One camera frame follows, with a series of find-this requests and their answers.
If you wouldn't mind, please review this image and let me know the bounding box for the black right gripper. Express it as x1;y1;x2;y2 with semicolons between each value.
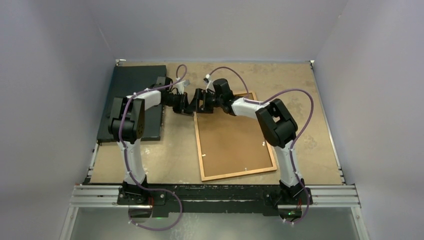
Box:
187;87;224;114

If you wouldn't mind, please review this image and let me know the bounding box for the brown frame backing board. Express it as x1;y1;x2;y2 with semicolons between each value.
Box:
196;93;275;178

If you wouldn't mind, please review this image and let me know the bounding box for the light wooden picture frame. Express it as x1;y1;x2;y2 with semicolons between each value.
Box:
193;91;278;182

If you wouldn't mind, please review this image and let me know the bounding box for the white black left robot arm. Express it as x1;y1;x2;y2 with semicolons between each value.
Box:
108;77;190;205

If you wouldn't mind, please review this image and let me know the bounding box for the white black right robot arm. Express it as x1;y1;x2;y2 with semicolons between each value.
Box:
187;78;312;204

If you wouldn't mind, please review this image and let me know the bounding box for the dark blue electronics box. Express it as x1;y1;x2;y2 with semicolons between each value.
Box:
96;64;168;144

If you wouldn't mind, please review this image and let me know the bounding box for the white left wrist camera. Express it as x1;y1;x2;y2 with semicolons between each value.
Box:
174;79;190;95

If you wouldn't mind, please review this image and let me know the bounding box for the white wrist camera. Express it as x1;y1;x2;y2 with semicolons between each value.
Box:
174;79;190;95
203;74;215;92

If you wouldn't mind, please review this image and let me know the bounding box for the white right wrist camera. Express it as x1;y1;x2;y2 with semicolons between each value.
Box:
203;74;215;92

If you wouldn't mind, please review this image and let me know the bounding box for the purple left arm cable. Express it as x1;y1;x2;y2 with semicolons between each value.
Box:
117;63;188;232

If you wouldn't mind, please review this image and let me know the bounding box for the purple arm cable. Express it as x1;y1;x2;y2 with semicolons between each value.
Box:
203;66;315;226
117;63;188;232

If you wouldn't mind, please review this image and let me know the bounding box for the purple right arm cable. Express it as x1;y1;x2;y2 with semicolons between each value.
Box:
203;66;315;226

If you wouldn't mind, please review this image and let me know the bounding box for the aluminium rail base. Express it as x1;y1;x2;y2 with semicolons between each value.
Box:
60;183;369;240

